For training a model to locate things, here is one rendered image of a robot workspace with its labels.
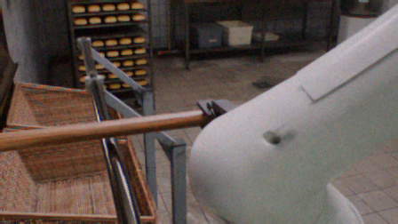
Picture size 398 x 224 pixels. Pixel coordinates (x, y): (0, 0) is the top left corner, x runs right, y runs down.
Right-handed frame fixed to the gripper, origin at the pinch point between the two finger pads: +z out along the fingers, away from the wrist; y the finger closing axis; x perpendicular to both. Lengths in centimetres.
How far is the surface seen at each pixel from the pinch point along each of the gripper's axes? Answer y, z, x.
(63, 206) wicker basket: 60, 70, -33
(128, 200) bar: 2.2, -18.3, -17.7
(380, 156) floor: 119, 153, 192
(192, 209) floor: 119, 133, 35
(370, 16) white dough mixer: 59, 395, 367
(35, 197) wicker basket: 60, 80, -43
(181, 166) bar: 31.6, 37.6, 4.2
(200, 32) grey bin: 74, 431, 135
